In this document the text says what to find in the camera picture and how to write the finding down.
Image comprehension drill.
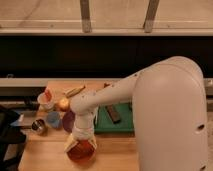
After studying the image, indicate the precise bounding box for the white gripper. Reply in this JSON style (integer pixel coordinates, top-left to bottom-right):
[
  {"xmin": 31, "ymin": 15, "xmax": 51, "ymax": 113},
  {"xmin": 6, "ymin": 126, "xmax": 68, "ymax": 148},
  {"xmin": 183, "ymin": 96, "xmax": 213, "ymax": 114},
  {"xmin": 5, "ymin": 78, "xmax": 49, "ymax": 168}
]
[{"xmin": 64, "ymin": 113, "xmax": 97, "ymax": 152}]

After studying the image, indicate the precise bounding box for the red bowl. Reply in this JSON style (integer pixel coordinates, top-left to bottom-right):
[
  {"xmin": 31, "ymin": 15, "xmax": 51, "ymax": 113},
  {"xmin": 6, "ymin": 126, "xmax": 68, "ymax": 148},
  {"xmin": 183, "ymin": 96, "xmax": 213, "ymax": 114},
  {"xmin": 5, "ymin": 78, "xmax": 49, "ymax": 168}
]
[{"xmin": 67, "ymin": 140, "xmax": 95, "ymax": 163}]

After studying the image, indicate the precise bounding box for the purple bowl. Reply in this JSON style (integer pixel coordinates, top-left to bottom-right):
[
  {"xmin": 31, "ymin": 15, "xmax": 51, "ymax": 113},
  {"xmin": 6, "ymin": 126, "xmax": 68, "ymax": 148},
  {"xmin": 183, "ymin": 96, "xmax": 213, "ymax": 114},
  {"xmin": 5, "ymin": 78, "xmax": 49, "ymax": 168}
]
[{"xmin": 62, "ymin": 111, "xmax": 75, "ymax": 133}]

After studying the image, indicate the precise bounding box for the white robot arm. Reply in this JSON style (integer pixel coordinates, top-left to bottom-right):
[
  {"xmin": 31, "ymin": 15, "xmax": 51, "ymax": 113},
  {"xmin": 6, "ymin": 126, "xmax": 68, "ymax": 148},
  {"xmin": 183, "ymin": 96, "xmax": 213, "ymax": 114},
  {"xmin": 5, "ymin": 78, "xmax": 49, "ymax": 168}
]
[{"xmin": 65, "ymin": 56, "xmax": 208, "ymax": 171}]

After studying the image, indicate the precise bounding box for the green plastic tray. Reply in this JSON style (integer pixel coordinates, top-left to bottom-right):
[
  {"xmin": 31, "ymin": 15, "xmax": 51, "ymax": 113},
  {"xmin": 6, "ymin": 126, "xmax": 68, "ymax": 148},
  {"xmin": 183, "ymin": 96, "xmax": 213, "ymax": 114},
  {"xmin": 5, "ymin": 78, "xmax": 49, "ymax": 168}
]
[{"xmin": 94, "ymin": 103, "xmax": 134, "ymax": 133}]

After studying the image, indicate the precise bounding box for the blue cup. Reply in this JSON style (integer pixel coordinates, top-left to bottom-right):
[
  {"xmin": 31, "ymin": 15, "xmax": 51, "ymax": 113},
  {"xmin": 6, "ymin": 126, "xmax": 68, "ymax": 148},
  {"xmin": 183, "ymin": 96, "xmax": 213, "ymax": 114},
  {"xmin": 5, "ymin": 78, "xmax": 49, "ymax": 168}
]
[{"xmin": 46, "ymin": 111, "xmax": 61, "ymax": 129}]

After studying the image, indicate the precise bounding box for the yellow apple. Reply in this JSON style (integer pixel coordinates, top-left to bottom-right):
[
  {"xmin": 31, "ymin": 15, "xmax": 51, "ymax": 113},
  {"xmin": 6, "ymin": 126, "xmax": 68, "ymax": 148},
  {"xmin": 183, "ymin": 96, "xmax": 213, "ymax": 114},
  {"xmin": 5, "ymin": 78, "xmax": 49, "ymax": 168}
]
[{"xmin": 57, "ymin": 97, "xmax": 70, "ymax": 111}]

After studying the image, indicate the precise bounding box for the dark brown rectangular block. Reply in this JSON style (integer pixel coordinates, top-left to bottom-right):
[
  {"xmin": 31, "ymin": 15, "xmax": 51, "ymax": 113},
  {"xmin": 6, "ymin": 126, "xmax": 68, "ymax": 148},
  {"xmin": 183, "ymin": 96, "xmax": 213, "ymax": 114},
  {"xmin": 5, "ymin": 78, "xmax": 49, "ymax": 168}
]
[{"xmin": 106, "ymin": 105, "xmax": 121, "ymax": 124}]

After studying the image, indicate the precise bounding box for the small metal cup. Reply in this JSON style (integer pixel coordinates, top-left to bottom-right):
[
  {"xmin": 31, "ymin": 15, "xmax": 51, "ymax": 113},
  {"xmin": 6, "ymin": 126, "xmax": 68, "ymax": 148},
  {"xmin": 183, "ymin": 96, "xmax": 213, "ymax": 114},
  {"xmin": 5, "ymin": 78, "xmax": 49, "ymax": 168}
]
[{"xmin": 31, "ymin": 119, "xmax": 46, "ymax": 135}]

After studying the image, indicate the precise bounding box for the wooden utensil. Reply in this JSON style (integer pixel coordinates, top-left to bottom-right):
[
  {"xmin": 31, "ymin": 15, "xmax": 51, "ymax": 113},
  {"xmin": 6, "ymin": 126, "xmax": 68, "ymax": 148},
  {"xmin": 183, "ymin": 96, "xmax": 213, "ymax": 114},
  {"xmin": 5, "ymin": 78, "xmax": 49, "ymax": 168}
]
[{"xmin": 64, "ymin": 86, "xmax": 85, "ymax": 98}]

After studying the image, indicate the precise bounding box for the white cup with red item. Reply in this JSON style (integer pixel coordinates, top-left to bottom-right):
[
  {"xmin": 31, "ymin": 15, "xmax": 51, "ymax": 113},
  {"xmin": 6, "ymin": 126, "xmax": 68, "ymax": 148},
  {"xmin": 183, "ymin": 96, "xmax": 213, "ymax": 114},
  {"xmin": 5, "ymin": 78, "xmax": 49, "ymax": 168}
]
[{"xmin": 37, "ymin": 89, "xmax": 54, "ymax": 111}]

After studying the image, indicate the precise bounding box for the black chair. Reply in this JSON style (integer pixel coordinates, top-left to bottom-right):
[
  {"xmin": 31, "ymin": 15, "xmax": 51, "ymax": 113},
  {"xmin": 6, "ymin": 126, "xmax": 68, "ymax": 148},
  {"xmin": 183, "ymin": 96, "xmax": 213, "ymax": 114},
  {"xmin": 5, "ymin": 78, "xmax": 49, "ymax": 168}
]
[{"xmin": 0, "ymin": 105, "xmax": 26, "ymax": 171}]

